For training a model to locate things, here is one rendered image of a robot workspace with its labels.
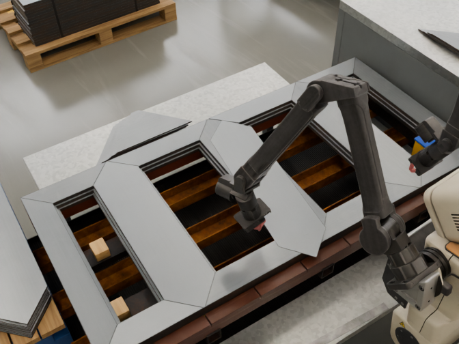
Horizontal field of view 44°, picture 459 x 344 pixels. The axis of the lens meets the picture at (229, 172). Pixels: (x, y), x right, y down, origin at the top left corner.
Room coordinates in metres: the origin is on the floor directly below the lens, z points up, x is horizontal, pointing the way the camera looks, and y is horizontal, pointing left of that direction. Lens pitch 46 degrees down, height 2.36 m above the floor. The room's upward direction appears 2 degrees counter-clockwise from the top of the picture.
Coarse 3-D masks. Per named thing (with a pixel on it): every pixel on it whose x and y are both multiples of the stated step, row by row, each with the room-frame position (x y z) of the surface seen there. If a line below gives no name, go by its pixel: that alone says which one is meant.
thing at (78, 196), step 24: (216, 120) 1.73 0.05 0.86; (264, 120) 1.76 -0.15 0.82; (312, 120) 1.72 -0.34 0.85; (408, 120) 1.71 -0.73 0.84; (192, 144) 1.60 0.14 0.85; (336, 144) 1.58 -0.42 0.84; (144, 168) 1.49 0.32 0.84; (216, 168) 1.49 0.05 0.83; (456, 168) 1.42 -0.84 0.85; (96, 192) 1.37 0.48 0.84; (72, 240) 1.16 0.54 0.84; (120, 240) 1.17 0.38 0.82; (192, 240) 1.14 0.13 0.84; (288, 264) 1.04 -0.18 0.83; (240, 288) 0.94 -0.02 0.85
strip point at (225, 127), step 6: (222, 120) 1.73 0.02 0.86; (222, 126) 1.69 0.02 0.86; (228, 126) 1.69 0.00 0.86; (234, 126) 1.69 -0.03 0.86; (240, 126) 1.69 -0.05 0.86; (246, 126) 1.69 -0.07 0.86; (216, 132) 1.66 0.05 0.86; (222, 132) 1.65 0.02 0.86; (228, 132) 1.65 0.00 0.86; (216, 138) 1.62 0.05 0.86
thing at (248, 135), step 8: (248, 128) 1.67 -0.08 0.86; (224, 136) 1.63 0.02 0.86; (232, 136) 1.63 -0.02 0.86; (240, 136) 1.63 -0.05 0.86; (248, 136) 1.63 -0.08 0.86; (256, 136) 1.63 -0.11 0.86; (216, 144) 1.59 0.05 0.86; (224, 144) 1.59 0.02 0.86; (232, 144) 1.59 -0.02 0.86; (240, 144) 1.58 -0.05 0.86
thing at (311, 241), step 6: (324, 228) 1.16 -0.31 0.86; (312, 234) 1.14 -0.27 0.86; (318, 234) 1.13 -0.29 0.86; (294, 240) 1.11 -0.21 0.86; (300, 240) 1.11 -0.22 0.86; (306, 240) 1.11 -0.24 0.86; (312, 240) 1.11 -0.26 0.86; (318, 240) 1.11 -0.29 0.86; (282, 246) 1.09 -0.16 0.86; (288, 246) 1.09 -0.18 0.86; (294, 246) 1.09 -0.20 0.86; (300, 246) 1.09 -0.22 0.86; (306, 246) 1.09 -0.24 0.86; (312, 246) 1.09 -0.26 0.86; (318, 246) 1.08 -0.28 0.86; (300, 252) 1.07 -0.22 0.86
